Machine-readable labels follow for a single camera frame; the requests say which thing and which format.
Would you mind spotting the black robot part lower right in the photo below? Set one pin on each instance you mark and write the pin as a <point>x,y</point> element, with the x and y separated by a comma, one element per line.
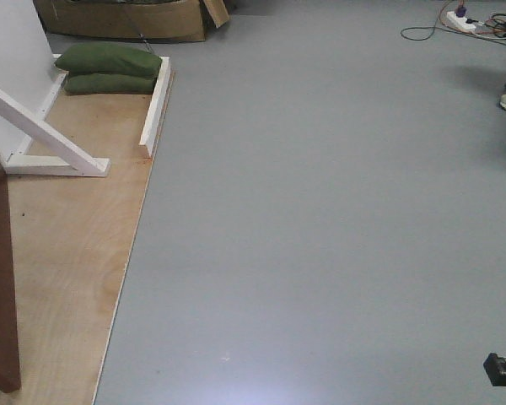
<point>495,367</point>

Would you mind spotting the white diagonal wooden brace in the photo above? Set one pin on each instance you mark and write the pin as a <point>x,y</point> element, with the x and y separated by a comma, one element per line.
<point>68,158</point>

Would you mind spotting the plywood base platform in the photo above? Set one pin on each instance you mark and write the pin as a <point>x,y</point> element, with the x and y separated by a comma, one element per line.
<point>72,240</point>

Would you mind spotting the cardboard box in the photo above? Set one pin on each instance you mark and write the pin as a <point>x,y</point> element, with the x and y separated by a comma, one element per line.
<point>133,20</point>

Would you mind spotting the lower green sandbag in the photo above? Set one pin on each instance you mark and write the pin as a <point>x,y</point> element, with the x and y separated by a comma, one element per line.
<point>100,83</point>

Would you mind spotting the green sandbag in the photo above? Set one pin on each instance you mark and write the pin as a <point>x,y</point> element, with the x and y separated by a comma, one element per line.
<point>102,57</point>
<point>100,83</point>

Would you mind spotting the upper green sandbag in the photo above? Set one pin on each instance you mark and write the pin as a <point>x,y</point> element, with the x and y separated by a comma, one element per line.
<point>102,57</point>

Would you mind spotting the white power strip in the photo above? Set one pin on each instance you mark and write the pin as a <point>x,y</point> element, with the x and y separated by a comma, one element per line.
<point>459,23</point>

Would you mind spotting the white wooden curb rail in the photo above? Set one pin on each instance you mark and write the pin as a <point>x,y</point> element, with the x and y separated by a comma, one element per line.
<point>156,109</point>

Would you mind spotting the white wall panel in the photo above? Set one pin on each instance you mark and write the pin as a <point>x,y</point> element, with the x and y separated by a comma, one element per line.
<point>28,76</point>

